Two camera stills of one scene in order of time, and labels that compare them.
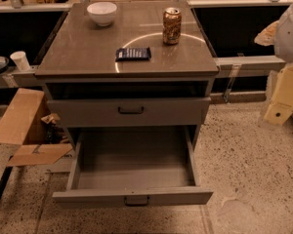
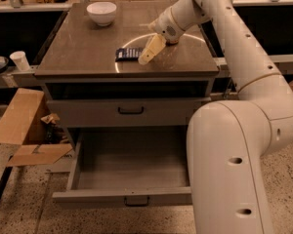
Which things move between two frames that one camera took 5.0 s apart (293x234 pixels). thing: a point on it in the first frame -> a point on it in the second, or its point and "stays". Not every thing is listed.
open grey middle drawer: x=133 y=166 stays
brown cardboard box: x=30 y=123 stays
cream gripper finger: x=287 y=95 -> x=167 y=29
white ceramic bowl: x=103 y=13 stays
